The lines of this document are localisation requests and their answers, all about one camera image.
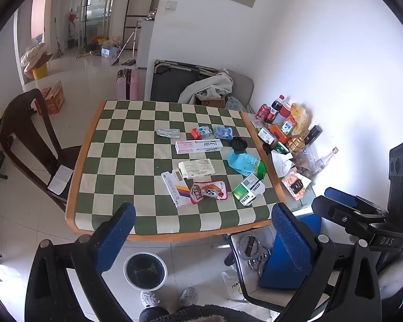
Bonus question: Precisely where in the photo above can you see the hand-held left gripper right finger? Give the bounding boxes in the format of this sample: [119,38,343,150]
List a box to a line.
[271,202,383,322]

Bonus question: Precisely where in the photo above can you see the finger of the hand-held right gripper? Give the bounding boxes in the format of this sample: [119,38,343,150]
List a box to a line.
[311,195,387,235]
[324,187,389,218]

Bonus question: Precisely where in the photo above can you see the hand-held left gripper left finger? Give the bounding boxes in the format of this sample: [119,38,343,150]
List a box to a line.
[25,202,136,322]

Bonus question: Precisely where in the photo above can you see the white trash bin black liner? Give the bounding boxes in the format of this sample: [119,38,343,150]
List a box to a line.
[123,251,168,292]

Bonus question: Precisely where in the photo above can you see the round metal disc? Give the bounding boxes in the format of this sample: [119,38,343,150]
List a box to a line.
[250,246,272,270]
[238,235,266,259]

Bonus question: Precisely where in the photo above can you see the clear glass bottle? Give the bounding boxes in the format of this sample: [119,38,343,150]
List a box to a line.
[312,147,339,178]

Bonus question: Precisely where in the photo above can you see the orange white snack packet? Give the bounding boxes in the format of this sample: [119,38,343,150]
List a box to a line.
[281,168,312,198]

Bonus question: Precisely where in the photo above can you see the white crumpled paper bag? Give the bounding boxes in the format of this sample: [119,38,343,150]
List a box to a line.
[270,151,294,178]

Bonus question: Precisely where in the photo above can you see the green white cigarette box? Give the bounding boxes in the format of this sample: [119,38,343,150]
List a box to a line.
[232,174,266,207]

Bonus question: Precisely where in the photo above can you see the black box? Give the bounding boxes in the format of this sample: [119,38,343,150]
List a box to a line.
[304,125,323,145]

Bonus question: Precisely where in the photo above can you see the gold ornament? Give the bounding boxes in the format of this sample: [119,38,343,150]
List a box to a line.
[286,134,306,153]

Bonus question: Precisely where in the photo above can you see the flat white striped box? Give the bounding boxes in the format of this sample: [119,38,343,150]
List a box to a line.
[161,170,193,208]

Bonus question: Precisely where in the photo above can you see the wooden table with checkered cloth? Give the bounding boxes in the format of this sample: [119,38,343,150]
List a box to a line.
[65,100,286,242]

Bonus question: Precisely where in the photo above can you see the clear printed plastic bag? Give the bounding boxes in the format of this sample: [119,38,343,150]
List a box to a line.
[222,270,246,301]

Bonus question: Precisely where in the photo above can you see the white paper sheet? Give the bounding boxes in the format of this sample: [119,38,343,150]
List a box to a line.
[47,166,74,195]

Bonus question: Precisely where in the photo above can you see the orange blue snack packet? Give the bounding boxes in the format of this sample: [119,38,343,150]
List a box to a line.
[281,116,298,136]

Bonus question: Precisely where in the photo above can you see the yellow snack bag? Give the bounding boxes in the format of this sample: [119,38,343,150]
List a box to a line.
[290,102,310,135]

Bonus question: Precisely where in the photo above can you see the orange box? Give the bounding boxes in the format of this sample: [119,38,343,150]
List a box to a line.
[269,125,291,145]

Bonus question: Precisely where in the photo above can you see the blue green plastic bag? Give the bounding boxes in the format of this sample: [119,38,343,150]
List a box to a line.
[227,150,267,180]

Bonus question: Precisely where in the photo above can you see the white box green print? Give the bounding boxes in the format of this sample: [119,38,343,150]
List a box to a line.
[257,128,278,145]

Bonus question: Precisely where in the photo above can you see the red snack wrapper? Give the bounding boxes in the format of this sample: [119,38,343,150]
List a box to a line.
[190,180,229,205]

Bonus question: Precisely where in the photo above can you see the white medicine box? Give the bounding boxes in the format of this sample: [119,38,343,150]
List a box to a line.
[178,159,214,179]

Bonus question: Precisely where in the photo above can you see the cola bottle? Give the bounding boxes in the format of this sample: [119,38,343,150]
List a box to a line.
[265,95,285,124]

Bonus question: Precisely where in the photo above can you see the person's dark fuzzy legs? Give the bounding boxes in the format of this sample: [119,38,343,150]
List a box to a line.
[139,305,256,322]

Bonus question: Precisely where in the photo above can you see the red packages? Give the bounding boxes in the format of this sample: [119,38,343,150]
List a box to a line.
[255,103,271,121]

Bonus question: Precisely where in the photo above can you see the white pink toothpaste box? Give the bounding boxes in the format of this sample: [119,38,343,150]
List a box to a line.
[175,138,223,155]

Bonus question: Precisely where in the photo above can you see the blue white plastic wrapper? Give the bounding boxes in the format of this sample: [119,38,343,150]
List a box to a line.
[213,126,235,140]

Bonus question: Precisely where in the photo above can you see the small blue red milk carton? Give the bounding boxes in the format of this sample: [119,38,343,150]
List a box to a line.
[191,126,213,140]

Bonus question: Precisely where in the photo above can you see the dark wooden chair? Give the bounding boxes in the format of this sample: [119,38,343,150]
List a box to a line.
[0,88,83,212]

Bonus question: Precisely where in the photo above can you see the grey chair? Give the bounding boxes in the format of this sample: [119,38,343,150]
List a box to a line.
[226,69,255,108]

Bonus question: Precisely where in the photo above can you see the red cardboard box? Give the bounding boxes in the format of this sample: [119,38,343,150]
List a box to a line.
[37,80,66,115]

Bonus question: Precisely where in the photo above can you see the pink suitcase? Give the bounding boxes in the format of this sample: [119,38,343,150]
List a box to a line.
[116,69,140,100]

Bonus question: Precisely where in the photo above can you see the brown cardboard box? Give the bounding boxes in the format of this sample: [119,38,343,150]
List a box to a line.
[195,96,226,108]

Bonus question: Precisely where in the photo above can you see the dark folding bed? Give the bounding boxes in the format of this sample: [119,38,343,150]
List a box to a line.
[150,59,227,103]

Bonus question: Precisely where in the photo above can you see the white cloth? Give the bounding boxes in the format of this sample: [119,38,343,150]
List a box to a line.
[178,70,234,105]

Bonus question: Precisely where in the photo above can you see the yellow bin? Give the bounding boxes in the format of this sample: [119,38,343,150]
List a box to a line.
[30,62,51,80]

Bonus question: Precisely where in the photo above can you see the broom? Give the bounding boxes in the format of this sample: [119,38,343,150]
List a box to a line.
[111,28,136,67]

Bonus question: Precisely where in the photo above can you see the white appliance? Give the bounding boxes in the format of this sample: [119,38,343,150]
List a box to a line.
[136,18,155,70]

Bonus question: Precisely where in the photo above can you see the white bedding bundle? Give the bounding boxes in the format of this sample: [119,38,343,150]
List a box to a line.
[20,42,53,74]

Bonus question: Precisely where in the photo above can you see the mop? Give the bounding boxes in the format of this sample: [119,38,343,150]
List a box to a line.
[54,17,64,56]

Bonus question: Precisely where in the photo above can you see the black coat rack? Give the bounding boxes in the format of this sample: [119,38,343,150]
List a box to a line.
[75,0,99,59]

